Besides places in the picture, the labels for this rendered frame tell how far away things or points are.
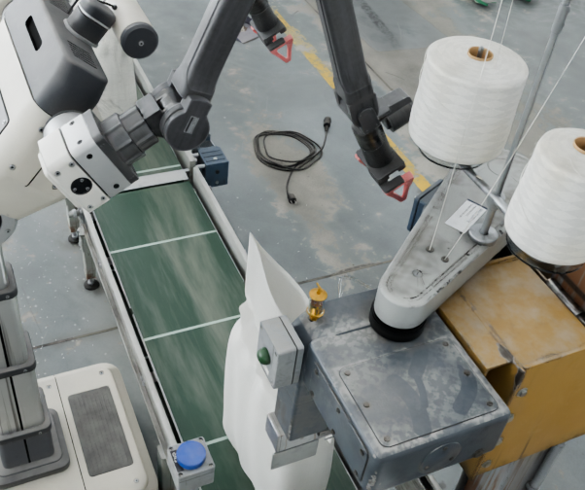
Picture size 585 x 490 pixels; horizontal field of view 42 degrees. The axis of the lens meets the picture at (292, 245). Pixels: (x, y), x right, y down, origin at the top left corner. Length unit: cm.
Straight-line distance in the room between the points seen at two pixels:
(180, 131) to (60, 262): 204
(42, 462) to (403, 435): 140
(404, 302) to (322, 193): 252
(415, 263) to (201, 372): 124
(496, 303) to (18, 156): 87
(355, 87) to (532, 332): 52
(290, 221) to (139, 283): 107
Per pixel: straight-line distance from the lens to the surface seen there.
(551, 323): 136
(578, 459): 296
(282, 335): 121
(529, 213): 112
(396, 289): 119
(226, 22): 125
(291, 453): 149
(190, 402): 230
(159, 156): 318
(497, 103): 123
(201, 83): 128
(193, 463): 163
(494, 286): 138
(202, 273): 266
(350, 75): 140
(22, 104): 145
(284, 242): 337
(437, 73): 123
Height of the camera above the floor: 224
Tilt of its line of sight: 42 degrees down
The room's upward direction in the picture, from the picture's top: 8 degrees clockwise
